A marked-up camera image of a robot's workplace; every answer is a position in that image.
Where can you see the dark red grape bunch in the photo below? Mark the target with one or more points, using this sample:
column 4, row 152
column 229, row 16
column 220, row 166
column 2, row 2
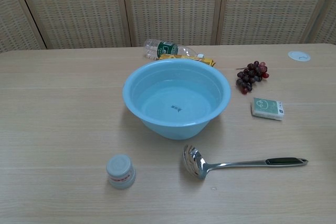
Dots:
column 249, row 77

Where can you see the white jar with red label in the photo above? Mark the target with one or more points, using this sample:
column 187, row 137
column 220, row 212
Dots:
column 120, row 171

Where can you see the green and white tissue pack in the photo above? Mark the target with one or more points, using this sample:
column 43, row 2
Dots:
column 266, row 107

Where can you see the round white table grommet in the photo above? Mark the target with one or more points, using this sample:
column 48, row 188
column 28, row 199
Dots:
column 298, row 55

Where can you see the light blue plastic basin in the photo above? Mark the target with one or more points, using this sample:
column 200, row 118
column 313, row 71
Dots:
column 173, row 127

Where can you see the clear bottle with green label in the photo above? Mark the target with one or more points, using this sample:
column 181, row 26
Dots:
column 165, row 48

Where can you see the yellow snack packet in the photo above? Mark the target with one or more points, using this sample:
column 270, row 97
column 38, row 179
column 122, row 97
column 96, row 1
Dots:
column 207, row 61

